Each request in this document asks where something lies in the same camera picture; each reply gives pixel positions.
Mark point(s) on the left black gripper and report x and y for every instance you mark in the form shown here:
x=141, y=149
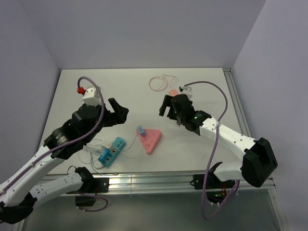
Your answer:
x=119, y=116

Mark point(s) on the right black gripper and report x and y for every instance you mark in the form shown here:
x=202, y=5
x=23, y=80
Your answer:
x=167, y=102

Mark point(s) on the pink USB charger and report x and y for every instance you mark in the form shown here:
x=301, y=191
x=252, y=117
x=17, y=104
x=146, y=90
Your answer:
x=173, y=92

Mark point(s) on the light blue USB charger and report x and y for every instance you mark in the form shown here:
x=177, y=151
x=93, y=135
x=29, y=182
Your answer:
x=140, y=130

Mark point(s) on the pink triangular power strip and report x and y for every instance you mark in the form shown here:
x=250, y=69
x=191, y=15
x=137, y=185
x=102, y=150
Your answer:
x=150, y=139

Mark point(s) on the teal power strip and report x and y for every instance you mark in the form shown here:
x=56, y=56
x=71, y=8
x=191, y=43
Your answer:
x=116, y=147

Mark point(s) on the blue square plug adapter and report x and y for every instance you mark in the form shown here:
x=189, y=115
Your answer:
x=104, y=157

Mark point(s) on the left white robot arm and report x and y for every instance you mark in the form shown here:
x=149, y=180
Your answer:
x=21, y=193

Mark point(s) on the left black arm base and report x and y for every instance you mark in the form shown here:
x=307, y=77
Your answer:
x=84, y=197

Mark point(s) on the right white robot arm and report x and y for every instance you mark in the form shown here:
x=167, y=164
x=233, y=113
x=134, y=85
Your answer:
x=256, y=157

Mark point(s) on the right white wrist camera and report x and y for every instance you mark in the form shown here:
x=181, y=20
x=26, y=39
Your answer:
x=186, y=90

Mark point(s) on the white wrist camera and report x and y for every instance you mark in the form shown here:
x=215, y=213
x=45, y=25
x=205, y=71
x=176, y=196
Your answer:
x=186, y=90
x=90, y=95

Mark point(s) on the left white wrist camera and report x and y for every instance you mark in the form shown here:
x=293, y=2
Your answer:
x=90, y=95

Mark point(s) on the aluminium rail frame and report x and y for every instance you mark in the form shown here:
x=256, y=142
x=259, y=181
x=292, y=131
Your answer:
x=179, y=153

